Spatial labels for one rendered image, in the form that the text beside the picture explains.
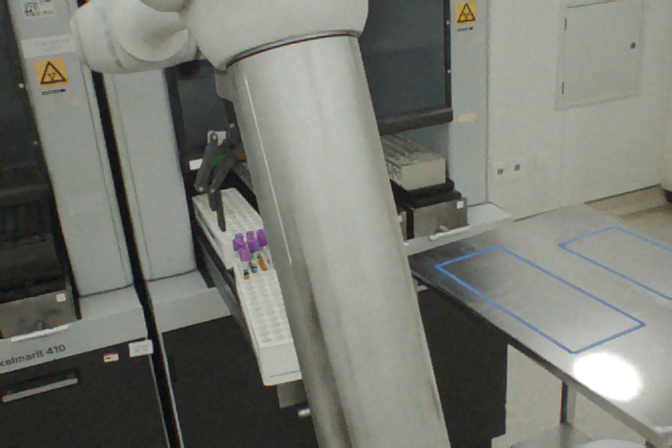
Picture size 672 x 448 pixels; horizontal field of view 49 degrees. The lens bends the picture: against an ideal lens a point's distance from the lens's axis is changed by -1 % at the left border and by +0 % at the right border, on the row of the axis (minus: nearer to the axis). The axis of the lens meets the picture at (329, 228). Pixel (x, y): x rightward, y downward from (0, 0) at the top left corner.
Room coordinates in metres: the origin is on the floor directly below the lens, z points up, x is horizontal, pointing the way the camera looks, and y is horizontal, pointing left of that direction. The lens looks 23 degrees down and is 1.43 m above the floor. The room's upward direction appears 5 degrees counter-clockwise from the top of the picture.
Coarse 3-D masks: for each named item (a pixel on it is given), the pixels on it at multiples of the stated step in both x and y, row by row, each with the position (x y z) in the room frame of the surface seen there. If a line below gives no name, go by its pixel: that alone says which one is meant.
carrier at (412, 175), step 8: (424, 160) 1.61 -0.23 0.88; (432, 160) 1.60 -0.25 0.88; (440, 160) 1.61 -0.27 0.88; (400, 168) 1.58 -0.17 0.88; (408, 168) 1.58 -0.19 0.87; (416, 168) 1.59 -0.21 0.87; (424, 168) 1.59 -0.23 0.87; (432, 168) 1.60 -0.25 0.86; (440, 168) 1.61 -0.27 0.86; (400, 176) 1.58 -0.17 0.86; (408, 176) 1.58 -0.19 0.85; (416, 176) 1.59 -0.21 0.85; (424, 176) 1.59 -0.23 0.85; (432, 176) 1.60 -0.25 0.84; (440, 176) 1.61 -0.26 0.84; (400, 184) 1.58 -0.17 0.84; (408, 184) 1.58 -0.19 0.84; (416, 184) 1.59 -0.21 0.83; (424, 184) 1.59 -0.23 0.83; (432, 184) 1.60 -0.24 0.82
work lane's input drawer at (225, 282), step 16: (192, 224) 1.53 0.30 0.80; (208, 240) 1.40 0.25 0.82; (208, 256) 1.35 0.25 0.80; (208, 272) 1.37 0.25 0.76; (224, 272) 1.26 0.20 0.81; (224, 288) 1.22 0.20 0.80; (240, 320) 1.12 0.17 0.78; (272, 384) 0.96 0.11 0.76; (288, 384) 0.93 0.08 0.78; (288, 400) 0.93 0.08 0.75; (304, 400) 0.94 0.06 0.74; (304, 416) 0.89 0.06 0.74
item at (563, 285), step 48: (480, 240) 1.28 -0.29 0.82; (528, 240) 1.27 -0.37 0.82; (576, 240) 1.25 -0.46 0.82; (624, 240) 1.23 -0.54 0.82; (432, 288) 1.13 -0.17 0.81; (480, 288) 1.10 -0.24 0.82; (528, 288) 1.08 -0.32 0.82; (576, 288) 1.07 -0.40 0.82; (624, 288) 1.06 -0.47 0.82; (528, 336) 0.94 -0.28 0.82; (576, 336) 0.93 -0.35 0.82; (624, 336) 0.92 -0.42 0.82; (576, 384) 0.82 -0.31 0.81; (624, 384) 0.80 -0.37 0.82; (576, 432) 1.36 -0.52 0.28
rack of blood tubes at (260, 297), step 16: (240, 272) 1.12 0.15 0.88; (272, 272) 1.11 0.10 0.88; (240, 288) 1.06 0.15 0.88; (256, 288) 1.05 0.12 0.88; (272, 288) 1.06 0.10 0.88; (240, 304) 1.11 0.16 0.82; (256, 304) 1.01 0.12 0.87; (272, 304) 1.00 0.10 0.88; (256, 320) 0.96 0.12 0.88; (272, 320) 0.96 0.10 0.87; (256, 336) 0.91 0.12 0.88; (272, 336) 0.90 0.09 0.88; (288, 336) 0.91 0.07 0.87; (256, 352) 0.93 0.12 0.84; (272, 352) 0.88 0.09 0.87; (288, 352) 0.88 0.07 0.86; (272, 368) 0.88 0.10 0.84; (288, 368) 0.88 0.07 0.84
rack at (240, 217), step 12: (228, 192) 1.55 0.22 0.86; (204, 204) 1.49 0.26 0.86; (228, 204) 1.48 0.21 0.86; (240, 204) 1.48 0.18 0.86; (204, 216) 1.42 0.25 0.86; (216, 216) 1.41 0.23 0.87; (228, 216) 1.41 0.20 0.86; (240, 216) 1.40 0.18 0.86; (252, 216) 1.41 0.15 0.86; (204, 228) 1.45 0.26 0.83; (216, 228) 1.36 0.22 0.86; (228, 228) 1.35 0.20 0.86; (240, 228) 1.34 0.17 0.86; (252, 228) 1.34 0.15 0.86; (216, 240) 1.42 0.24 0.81; (228, 240) 1.30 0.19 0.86; (216, 252) 1.35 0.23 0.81; (228, 252) 1.27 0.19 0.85; (228, 264) 1.27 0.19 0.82
